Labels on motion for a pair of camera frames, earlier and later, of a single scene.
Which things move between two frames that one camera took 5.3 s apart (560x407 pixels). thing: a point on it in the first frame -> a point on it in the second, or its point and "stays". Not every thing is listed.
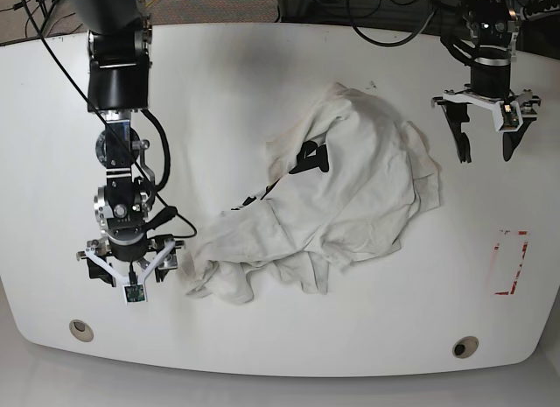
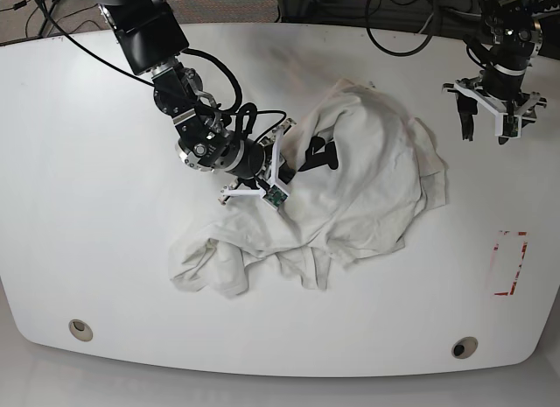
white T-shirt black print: x=348 y=178 stays
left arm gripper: x=151 y=255 -> x=258 y=185
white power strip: x=542 y=13 stays
